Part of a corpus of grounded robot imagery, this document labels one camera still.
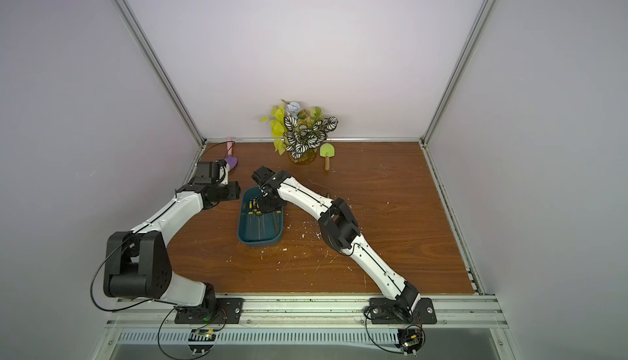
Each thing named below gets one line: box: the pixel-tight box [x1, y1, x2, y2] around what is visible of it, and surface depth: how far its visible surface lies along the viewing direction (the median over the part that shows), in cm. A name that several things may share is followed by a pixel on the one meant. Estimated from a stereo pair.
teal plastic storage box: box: [237, 185, 284, 248], surface depth 92 cm
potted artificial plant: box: [259, 99, 339, 166], surface depth 94 cm
